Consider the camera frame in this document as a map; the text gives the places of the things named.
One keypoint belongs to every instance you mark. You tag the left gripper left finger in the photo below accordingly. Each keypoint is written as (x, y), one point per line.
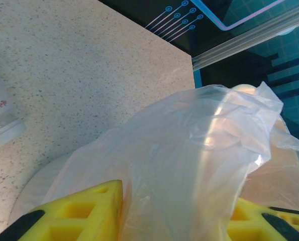
(106, 200)

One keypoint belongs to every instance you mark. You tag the aluminium frame post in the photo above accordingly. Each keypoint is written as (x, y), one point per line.
(239, 45)

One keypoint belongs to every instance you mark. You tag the cream plastic bin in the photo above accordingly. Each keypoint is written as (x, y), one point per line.
(33, 185)

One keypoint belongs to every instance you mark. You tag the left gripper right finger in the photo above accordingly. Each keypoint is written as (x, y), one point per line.
(252, 226)

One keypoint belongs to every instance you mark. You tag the clear plastic bin liner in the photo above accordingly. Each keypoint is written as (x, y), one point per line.
(177, 150)

